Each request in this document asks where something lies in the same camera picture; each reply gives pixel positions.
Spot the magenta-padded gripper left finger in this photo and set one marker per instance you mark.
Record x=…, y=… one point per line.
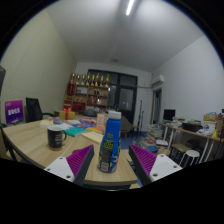
x=63, y=166

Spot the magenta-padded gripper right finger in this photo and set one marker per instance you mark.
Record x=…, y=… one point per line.
x=156, y=166

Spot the black mug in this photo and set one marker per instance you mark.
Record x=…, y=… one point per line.
x=55, y=137

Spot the white round stool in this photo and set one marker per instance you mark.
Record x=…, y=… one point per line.
x=190, y=156

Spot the stack of books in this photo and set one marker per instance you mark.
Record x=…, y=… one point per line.
x=154, y=130

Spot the teal book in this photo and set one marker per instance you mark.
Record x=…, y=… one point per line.
x=74, y=131

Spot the beige notebook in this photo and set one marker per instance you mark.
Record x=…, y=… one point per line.
x=92, y=137

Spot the long wooden side desk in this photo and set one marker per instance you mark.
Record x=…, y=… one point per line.
x=193, y=136

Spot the brown armchair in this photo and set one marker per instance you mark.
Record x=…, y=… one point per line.
x=126, y=126

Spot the blue drink bottle white cap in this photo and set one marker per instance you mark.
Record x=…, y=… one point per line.
x=110, y=143

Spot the yellow gift box red ribbon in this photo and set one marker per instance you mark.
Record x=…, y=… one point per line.
x=67, y=114

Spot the black computer monitor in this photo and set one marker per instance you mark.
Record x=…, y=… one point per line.
x=169, y=114

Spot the black office chair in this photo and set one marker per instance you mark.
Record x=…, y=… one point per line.
x=33, y=110

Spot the cardboard box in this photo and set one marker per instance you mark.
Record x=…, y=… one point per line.
x=210, y=117

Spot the purple sign board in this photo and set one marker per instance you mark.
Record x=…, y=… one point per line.
x=14, y=111

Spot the wooden shelf unit with trophies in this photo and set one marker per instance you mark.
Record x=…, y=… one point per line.
x=87, y=95

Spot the white air conditioner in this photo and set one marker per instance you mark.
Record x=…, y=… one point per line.
x=157, y=80

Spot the ceiling tube light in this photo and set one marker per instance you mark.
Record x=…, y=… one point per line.
x=130, y=7

